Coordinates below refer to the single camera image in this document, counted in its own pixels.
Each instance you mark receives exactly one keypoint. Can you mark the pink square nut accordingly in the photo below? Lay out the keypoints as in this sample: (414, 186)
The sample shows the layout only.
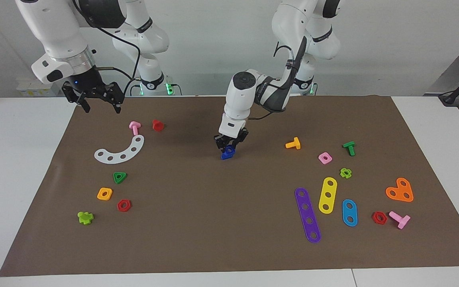
(325, 158)

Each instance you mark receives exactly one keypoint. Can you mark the red hex-head screw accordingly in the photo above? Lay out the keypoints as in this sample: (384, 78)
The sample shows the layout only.
(157, 125)

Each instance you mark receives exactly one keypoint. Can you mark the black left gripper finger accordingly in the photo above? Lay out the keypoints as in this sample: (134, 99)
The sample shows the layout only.
(221, 146)
(237, 145)

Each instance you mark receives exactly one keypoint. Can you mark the blue two-hole strip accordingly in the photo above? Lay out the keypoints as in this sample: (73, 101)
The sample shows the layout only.
(349, 212)

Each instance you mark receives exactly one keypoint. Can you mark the lime green cross screw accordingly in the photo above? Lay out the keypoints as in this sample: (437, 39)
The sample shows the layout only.
(85, 217)

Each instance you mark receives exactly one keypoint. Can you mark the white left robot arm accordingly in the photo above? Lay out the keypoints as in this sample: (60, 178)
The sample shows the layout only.
(241, 95)

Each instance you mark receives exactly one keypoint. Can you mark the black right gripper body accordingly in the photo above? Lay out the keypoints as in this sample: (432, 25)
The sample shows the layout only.
(90, 85)

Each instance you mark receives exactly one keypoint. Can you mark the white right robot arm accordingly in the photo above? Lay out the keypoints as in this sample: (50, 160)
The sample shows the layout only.
(54, 32)

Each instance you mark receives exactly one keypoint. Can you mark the orange screw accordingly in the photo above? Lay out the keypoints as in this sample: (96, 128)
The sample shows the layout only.
(294, 143)

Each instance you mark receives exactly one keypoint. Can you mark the dark green T-head screw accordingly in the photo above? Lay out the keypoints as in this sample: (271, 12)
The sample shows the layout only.
(350, 147)

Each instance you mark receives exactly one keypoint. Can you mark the lime green cross nut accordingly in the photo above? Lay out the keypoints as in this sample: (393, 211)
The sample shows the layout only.
(346, 173)

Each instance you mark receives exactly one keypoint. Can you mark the pink T-head screw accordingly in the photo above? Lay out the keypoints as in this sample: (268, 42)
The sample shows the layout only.
(134, 127)
(400, 219)

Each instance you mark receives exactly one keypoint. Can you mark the brown paper mat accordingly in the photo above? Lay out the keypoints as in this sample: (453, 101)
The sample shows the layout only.
(213, 219)

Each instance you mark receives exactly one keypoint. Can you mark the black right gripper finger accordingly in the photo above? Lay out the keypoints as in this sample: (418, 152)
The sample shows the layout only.
(84, 103)
(117, 106)

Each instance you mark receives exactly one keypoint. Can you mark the blue triangle-head screw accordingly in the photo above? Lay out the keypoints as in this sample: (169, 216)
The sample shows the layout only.
(226, 156)

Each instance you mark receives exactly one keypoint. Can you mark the orange heart-shaped plate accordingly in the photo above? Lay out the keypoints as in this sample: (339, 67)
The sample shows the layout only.
(400, 193)

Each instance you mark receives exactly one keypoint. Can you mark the red hex nut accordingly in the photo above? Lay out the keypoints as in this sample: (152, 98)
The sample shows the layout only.
(124, 205)
(379, 217)

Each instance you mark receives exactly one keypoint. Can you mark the purple four-hole strip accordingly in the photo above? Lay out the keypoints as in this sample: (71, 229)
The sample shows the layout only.
(308, 215)

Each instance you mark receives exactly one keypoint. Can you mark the yellow three-hole strip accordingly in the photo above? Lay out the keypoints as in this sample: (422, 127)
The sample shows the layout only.
(327, 195)

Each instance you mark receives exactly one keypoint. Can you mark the orange square nut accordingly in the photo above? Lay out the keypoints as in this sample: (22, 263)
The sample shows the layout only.
(104, 193)

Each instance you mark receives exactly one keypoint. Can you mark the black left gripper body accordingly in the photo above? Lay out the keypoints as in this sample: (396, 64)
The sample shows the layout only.
(229, 140)

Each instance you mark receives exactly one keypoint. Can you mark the white curved five-hole strip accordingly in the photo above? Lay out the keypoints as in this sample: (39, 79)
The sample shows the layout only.
(118, 156)

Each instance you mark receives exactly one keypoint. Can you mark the blue square nut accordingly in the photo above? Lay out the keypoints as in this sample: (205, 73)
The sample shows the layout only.
(228, 150)

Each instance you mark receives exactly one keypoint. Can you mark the green triangle nut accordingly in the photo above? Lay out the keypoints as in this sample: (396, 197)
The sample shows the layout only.
(119, 177)

